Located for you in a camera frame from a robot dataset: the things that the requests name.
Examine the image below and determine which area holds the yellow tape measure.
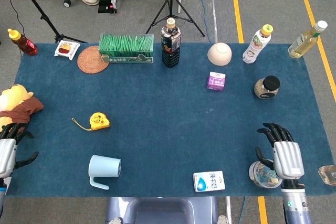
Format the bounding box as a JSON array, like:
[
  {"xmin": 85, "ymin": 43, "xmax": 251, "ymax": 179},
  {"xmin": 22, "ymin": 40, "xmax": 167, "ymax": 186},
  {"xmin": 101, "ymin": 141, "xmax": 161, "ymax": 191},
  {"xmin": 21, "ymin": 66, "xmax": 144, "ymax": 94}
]
[{"xmin": 71, "ymin": 112, "xmax": 111, "ymax": 131}]

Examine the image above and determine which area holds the red sauce bottle yellow cap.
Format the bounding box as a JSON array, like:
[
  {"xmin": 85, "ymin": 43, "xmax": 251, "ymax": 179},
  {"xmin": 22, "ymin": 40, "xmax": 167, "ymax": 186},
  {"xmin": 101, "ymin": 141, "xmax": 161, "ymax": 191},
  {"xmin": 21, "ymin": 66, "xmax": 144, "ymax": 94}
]
[{"xmin": 7, "ymin": 28, "xmax": 38, "ymax": 57}]

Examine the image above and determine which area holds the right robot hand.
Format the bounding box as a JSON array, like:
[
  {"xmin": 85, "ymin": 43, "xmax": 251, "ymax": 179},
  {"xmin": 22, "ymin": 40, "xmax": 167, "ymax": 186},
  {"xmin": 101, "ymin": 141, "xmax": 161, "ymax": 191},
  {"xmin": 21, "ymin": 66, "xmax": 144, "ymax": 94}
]
[{"xmin": 255, "ymin": 123, "xmax": 305, "ymax": 183}]

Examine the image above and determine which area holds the dark tea bottle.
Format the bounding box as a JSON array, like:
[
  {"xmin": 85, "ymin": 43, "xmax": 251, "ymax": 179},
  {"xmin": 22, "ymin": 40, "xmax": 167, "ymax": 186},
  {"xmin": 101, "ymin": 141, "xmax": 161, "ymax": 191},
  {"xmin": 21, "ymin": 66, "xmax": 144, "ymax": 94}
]
[{"xmin": 160, "ymin": 17, "xmax": 182, "ymax": 68}]

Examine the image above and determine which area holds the clear tub of clips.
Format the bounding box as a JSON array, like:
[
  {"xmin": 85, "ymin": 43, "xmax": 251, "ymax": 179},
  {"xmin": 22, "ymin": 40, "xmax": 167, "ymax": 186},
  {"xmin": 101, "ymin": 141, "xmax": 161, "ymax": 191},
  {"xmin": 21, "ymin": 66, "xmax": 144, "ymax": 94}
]
[{"xmin": 248, "ymin": 160, "xmax": 284, "ymax": 189}]

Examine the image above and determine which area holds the yellow oil bottle white cap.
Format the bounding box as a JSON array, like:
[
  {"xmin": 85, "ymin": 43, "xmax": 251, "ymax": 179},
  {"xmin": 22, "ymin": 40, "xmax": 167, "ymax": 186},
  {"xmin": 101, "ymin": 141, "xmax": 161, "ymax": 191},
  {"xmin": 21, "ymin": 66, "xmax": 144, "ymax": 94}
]
[{"xmin": 288, "ymin": 20, "xmax": 329, "ymax": 59}]

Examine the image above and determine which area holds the blue floor cable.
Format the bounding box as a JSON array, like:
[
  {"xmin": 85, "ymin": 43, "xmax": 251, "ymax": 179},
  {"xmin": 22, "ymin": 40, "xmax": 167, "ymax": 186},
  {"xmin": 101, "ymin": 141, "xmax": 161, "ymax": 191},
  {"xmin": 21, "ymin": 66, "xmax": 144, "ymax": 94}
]
[{"xmin": 183, "ymin": 0, "xmax": 213, "ymax": 44}]

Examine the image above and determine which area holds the glass jar black lid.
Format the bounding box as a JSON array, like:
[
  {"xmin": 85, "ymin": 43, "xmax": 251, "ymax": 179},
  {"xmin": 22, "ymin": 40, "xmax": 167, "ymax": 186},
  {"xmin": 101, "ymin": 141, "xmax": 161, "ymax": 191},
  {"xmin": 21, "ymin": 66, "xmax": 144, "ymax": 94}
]
[{"xmin": 254, "ymin": 75, "xmax": 281, "ymax": 100}]

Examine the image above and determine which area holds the light blue plastic mug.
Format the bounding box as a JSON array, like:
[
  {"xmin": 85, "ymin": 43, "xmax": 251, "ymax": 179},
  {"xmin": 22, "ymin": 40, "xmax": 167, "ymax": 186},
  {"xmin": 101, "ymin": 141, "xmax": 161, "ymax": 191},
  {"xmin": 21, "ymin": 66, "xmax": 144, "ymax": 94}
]
[{"xmin": 88, "ymin": 155, "xmax": 122, "ymax": 190}]

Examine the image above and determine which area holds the white red snack packet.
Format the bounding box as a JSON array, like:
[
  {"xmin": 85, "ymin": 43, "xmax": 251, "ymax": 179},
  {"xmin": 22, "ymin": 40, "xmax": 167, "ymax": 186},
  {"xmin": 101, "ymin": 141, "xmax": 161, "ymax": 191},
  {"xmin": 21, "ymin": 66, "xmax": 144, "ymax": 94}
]
[{"xmin": 54, "ymin": 39, "xmax": 81, "ymax": 61}]

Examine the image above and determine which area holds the blue table mat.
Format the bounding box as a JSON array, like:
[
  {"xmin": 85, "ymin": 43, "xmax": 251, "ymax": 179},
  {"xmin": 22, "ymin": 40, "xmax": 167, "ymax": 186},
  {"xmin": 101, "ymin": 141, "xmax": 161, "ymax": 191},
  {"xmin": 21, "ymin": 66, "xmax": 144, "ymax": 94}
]
[{"xmin": 6, "ymin": 42, "xmax": 336, "ymax": 198}]

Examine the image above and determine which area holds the white blue milk carton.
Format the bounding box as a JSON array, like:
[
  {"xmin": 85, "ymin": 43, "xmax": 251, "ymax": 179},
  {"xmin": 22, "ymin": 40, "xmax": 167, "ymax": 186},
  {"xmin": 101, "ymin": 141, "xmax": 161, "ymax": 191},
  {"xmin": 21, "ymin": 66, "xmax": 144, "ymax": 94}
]
[{"xmin": 193, "ymin": 170, "xmax": 226, "ymax": 193}]

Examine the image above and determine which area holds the grey blue robot torso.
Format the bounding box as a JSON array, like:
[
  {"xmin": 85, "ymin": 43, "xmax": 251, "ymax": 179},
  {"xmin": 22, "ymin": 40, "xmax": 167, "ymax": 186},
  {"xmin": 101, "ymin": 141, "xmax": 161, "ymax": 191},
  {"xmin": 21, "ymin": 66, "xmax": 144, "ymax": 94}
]
[{"xmin": 104, "ymin": 196, "xmax": 220, "ymax": 224}]

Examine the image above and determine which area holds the beige bowl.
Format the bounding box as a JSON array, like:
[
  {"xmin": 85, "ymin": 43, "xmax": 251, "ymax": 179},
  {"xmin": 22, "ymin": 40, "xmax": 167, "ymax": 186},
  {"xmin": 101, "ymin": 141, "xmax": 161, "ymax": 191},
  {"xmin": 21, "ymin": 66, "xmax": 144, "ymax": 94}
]
[{"xmin": 207, "ymin": 42, "xmax": 233, "ymax": 66}]

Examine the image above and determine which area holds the black power strip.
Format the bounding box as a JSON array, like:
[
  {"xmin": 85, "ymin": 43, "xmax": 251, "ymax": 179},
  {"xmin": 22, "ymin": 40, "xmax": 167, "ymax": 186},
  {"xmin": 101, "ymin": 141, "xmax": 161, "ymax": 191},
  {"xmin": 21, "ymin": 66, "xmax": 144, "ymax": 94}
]
[{"xmin": 98, "ymin": 0, "xmax": 118, "ymax": 14}]

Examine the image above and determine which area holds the black light stand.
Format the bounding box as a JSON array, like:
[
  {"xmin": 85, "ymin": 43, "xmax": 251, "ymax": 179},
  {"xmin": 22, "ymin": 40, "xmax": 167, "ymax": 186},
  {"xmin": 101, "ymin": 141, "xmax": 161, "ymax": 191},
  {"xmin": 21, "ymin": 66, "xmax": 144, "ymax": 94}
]
[{"xmin": 10, "ymin": 0, "xmax": 89, "ymax": 44}]

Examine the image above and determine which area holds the small purple box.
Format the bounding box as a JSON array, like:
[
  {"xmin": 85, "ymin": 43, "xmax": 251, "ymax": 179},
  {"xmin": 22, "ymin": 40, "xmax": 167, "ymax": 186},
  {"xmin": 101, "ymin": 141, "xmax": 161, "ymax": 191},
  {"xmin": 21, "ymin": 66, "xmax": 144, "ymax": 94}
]
[{"xmin": 206, "ymin": 71, "xmax": 226, "ymax": 92}]

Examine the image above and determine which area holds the clear green tea bag box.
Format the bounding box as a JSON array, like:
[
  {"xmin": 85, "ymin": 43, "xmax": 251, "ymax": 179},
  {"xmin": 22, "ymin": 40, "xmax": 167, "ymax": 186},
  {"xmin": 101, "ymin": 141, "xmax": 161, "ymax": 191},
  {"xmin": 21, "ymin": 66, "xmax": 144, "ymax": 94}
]
[{"xmin": 98, "ymin": 33, "xmax": 154, "ymax": 64}]

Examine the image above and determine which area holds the yellow brown plush toy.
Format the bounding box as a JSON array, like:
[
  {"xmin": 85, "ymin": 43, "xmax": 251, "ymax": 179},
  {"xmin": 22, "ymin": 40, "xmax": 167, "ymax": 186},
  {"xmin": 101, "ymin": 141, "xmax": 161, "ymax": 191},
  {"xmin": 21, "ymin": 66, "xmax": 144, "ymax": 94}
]
[{"xmin": 0, "ymin": 84, "xmax": 45, "ymax": 133}]

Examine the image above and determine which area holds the glass ashtray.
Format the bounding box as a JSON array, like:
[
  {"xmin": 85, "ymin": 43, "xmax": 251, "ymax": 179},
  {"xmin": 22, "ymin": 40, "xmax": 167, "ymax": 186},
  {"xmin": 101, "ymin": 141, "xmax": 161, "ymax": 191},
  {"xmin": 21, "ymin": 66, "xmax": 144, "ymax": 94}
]
[{"xmin": 318, "ymin": 165, "xmax": 336, "ymax": 186}]

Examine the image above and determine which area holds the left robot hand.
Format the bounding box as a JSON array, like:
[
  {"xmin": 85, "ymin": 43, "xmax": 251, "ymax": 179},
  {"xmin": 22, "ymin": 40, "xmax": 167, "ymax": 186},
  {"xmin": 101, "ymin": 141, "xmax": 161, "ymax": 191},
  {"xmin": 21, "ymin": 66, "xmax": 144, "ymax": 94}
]
[{"xmin": 0, "ymin": 123, "xmax": 39, "ymax": 179}]

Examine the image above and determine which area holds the round woven coaster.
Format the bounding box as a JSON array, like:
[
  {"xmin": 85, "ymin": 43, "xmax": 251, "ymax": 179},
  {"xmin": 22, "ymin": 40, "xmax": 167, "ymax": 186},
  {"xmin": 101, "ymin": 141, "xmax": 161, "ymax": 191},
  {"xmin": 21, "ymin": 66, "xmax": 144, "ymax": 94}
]
[{"xmin": 77, "ymin": 45, "xmax": 110, "ymax": 74}]

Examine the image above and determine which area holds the white drink bottle yellow cap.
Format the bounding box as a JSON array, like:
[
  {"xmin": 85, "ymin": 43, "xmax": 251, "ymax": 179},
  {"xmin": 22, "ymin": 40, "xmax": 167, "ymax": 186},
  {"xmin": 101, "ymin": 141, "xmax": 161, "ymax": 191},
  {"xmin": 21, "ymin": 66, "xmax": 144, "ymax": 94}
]
[{"xmin": 242, "ymin": 24, "xmax": 274, "ymax": 65}]

